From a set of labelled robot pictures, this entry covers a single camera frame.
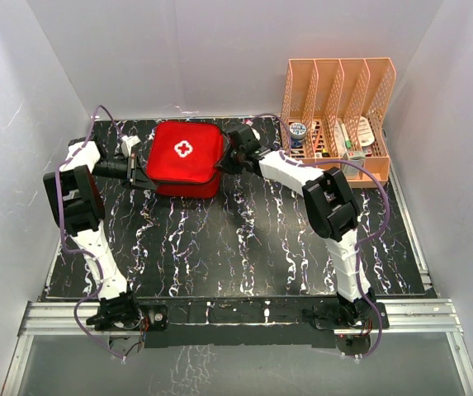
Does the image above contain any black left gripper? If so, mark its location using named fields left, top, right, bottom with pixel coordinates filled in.
left=92, top=154, right=156, bottom=193

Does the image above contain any red black medicine case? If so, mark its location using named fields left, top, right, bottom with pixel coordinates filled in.
left=146, top=120, right=224, bottom=199

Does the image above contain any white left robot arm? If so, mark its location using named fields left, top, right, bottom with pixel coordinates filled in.
left=43, top=135, right=156, bottom=330

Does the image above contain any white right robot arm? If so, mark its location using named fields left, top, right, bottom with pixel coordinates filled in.
left=215, top=124, right=375, bottom=328

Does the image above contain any round blue patterned tin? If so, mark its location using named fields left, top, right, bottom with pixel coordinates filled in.
left=289, top=122, right=308, bottom=149

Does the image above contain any peach plastic desk organizer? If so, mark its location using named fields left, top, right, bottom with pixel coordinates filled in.
left=280, top=58, right=396, bottom=184

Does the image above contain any grey stapler box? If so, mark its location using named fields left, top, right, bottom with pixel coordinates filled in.
left=341, top=151, right=366, bottom=178

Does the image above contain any pink white card pack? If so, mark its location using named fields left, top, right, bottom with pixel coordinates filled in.
left=357, top=116, right=375, bottom=148

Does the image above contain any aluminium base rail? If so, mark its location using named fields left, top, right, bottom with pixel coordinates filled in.
left=18, top=296, right=462, bottom=335

